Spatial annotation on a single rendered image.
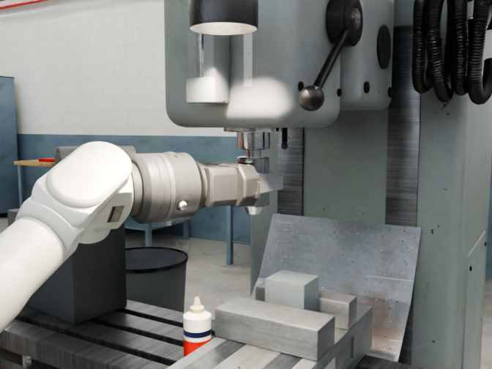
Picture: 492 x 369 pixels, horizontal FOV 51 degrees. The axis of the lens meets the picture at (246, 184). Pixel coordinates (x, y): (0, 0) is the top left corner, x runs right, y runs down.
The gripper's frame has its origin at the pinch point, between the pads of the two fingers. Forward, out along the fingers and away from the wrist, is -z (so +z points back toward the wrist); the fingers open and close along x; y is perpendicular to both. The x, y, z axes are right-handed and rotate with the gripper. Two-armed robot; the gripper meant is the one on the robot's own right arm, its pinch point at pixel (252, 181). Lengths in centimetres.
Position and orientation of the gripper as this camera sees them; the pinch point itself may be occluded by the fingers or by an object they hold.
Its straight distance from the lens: 74.2
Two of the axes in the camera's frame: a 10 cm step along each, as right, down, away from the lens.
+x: -5.6, -0.9, 8.2
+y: -0.1, 9.9, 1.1
